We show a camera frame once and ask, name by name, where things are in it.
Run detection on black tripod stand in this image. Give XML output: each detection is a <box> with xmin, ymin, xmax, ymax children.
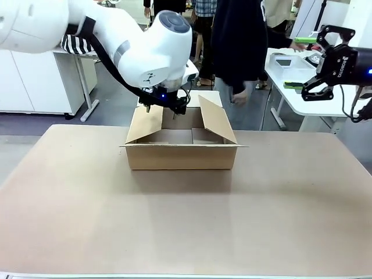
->
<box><xmin>318</xmin><ymin>0</ymin><xmax>327</xmax><ymax>31</ymax></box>

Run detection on bystander in plaid shirt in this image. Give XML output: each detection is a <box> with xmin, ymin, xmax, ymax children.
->
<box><xmin>190</xmin><ymin>0</ymin><xmax>218</xmax><ymax>87</ymax></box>

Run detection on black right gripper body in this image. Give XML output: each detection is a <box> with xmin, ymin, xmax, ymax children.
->
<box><xmin>316</xmin><ymin>45</ymin><xmax>359</xmax><ymax>87</ymax></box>

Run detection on bystander in beige top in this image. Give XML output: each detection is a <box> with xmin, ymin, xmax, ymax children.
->
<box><xmin>266</xmin><ymin>0</ymin><xmax>303</xmax><ymax>30</ymax></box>

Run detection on person's left forearm navy sleeve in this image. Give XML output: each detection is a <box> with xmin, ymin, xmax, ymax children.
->
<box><xmin>266</xmin><ymin>27</ymin><xmax>294</xmax><ymax>50</ymax></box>

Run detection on person's right hand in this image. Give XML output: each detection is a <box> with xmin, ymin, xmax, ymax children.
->
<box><xmin>232</xmin><ymin>90</ymin><xmax>248</xmax><ymax>107</ymax></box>

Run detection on white desk with metal leg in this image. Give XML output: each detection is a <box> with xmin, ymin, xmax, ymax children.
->
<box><xmin>53</xmin><ymin>48</ymin><xmax>101</xmax><ymax>122</ymax></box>

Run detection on white tray on side table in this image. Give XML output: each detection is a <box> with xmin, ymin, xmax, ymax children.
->
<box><xmin>266</xmin><ymin>53</ymin><xmax>318</xmax><ymax>77</ymax></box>

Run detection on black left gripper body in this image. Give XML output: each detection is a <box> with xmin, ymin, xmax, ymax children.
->
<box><xmin>138</xmin><ymin>86</ymin><xmax>191</xmax><ymax>115</ymax></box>

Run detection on white cabinet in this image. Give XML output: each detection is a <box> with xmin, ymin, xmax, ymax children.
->
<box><xmin>0</xmin><ymin>49</ymin><xmax>98</xmax><ymax>115</ymax></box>

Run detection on black white striped bag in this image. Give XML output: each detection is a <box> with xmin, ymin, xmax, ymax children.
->
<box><xmin>60</xmin><ymin>34</ymin><xmax>98</xmax><ymax>56</ymax></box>

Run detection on black printed packet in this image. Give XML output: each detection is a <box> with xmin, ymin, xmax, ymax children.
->
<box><xmin>304</xmin><ymin>52</ymin><xmax>324</xmax><ymax>66</ymax></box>

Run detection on person's navy sweatshirt torso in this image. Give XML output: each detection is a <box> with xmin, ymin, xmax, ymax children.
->
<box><xmin>211</xmin><ymin>0</ymin><xmax>270</xmax><ymax>88</ymax></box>

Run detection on person's grey trousers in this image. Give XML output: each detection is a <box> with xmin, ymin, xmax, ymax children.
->
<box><xmin>214</xmin><ymin>77</ymin><xmax>264</xmax><ymax>131</ymax></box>

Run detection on person's right forearm navy sleeve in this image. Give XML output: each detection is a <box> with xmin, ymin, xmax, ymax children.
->
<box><xmin>225</xmin><ymin>62</ymin><xmax>247</xmax><ymax>95</ymax></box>

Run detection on white curved desk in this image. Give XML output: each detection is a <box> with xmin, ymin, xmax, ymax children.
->
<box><xmin>263</xmin><ymin>48</ymin><xmax>372</xmax><ymax>133</ymax></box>

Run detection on brown cardboard shipping box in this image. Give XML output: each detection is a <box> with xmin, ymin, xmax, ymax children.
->
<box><xmin>119</xmin><ymin>94</ymin><xmax>250</xmax><ymax>171</ymax></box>

